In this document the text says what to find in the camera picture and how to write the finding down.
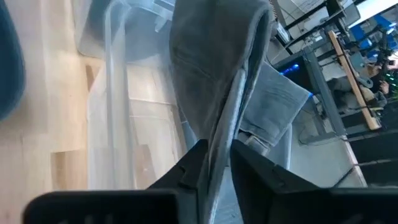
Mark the person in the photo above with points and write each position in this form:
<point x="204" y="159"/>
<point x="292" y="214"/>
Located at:
<point x="384" y="87"/>

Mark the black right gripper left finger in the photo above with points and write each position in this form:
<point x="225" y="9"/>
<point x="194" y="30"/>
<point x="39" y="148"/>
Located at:
<point x="186" y="174"/>

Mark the blue chair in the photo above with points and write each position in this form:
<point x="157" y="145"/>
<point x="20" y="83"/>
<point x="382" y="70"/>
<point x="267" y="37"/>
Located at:
<point x="360" y="32"/>

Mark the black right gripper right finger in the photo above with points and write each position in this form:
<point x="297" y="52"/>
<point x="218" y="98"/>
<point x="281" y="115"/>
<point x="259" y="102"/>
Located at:
<point x="264" y="180"/>

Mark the clear plastic container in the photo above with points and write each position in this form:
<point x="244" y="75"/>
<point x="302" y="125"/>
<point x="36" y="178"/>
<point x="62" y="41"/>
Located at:
<point x="118" y="93"/>

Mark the grey denim baseball cap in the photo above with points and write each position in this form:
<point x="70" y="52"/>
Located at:
<point x="211" y="62"/>

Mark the light wooden plank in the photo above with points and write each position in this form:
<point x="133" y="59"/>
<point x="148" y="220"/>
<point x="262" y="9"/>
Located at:
<point x="354" y="84"/>

